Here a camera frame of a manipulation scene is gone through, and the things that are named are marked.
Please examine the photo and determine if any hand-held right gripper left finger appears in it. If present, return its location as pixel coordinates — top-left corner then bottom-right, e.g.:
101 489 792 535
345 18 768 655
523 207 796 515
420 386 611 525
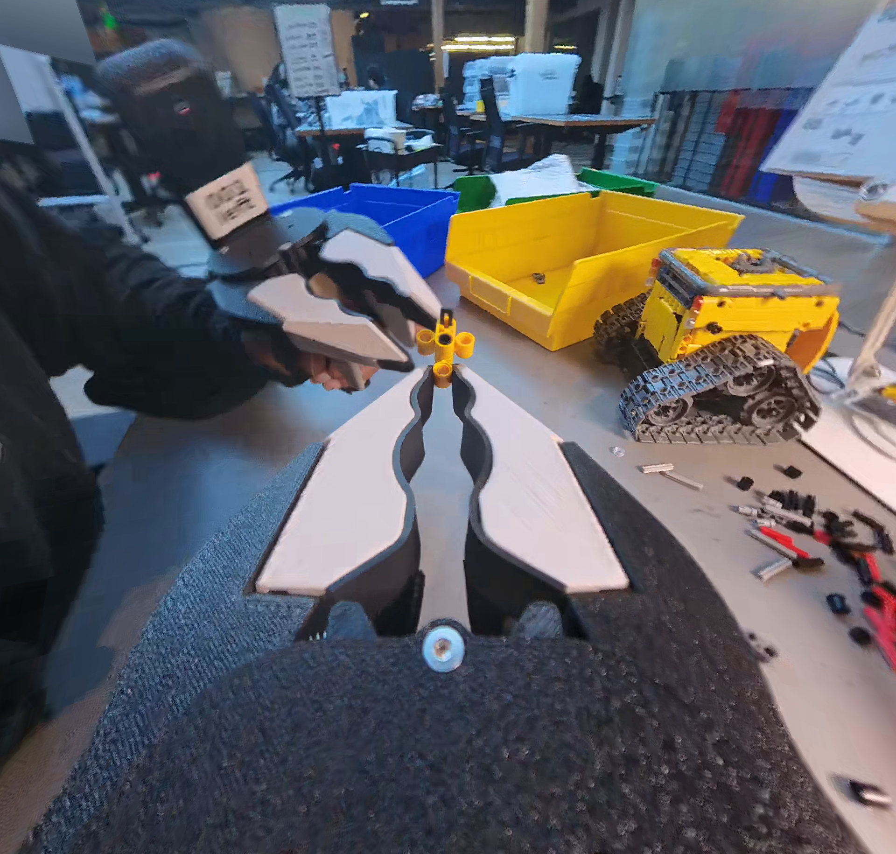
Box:
254 365 429 597

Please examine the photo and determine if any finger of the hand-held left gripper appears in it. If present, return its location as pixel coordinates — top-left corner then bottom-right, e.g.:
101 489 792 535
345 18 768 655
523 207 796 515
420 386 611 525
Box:
247 274 415 373
317 230 443 349

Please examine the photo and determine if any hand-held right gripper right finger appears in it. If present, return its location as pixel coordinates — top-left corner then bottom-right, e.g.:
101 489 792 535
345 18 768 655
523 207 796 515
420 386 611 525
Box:
451 364 631 596

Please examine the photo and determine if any yellow ring connector brick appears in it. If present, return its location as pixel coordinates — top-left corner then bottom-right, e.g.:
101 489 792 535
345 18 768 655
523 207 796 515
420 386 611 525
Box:
416 328 476 388

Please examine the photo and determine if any grey desk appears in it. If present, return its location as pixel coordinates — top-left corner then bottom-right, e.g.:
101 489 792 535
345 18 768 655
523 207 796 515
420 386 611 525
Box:
0 224 896 854

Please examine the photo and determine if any person's left hand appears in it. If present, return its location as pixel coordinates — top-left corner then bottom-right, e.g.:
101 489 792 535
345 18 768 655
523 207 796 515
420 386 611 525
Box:
241 329 382 394

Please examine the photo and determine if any blue storage bin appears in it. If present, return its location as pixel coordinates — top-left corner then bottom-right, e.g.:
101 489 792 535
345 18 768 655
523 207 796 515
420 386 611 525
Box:
269 183 461 280

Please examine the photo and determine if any green storage bin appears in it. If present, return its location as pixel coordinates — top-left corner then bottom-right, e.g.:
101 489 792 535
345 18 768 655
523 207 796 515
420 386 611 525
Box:
451 167 659 212

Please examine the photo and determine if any whiteboard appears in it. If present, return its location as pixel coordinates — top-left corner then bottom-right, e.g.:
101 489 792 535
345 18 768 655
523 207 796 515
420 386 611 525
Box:
273 3 342 99

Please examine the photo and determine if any pile of small black pins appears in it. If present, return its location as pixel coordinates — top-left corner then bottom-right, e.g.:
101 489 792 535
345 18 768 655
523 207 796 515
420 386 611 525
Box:
731 465 896 666

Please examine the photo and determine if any white plastic crate stack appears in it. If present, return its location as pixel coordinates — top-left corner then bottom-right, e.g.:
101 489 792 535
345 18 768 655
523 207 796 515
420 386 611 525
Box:
465 52 582 116

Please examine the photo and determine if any yellow storage bin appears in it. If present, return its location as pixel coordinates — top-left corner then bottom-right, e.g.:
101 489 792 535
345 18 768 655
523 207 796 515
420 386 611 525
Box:
444 191 744 352

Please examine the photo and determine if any long wooden office table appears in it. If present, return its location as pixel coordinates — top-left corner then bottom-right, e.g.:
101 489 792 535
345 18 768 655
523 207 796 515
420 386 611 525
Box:
413 112 655 169

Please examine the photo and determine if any yellow tracked toy bulldozer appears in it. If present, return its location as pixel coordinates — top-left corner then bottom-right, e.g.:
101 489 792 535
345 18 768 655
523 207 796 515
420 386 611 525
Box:
594 246 841 445

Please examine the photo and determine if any black printed sweatshirt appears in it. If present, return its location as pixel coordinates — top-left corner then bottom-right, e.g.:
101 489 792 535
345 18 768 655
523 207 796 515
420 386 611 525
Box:
0 308 106 764

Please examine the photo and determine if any rack of coloured bins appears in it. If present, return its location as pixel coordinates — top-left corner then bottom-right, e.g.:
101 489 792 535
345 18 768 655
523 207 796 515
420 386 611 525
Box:
658 87 813 204

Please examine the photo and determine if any open instruction manual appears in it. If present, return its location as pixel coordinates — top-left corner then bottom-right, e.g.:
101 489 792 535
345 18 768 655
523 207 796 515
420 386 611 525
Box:
759 0 896 183

